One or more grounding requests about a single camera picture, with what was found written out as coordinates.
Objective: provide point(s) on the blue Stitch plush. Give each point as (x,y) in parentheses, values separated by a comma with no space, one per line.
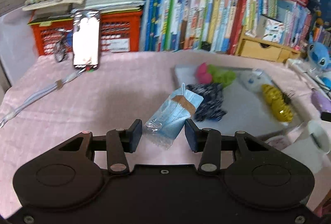
(318,55)

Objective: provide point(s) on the wooden drawer box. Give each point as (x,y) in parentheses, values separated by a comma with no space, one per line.
(251,47)

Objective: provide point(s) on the black hair claw clip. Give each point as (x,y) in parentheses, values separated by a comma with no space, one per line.
(286,96)

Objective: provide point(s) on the red plastic crate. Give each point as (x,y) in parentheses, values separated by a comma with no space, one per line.
(117,32)

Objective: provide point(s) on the blue mask packet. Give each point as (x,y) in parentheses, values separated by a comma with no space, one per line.
(167,122)

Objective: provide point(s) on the white round container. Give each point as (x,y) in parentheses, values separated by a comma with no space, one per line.
(310,147)

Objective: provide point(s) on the pink green fabric flower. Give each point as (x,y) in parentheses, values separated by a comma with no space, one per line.
(209,73)

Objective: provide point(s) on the smartphone on stand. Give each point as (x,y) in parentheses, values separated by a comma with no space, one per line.
(86,38)

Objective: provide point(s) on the row of upright books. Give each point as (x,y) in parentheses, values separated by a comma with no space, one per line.
(216,25)

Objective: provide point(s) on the grey shallow box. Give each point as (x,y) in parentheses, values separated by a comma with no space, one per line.
(246,109)

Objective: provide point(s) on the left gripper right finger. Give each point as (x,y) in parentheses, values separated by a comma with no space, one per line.
(206,141)

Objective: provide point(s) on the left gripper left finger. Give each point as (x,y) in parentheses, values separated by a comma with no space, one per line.
(119,142)

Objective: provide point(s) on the pink tablecloth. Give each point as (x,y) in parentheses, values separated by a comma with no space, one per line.
(127,86)

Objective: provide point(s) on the white cat plush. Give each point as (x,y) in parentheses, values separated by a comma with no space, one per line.
(253,81)

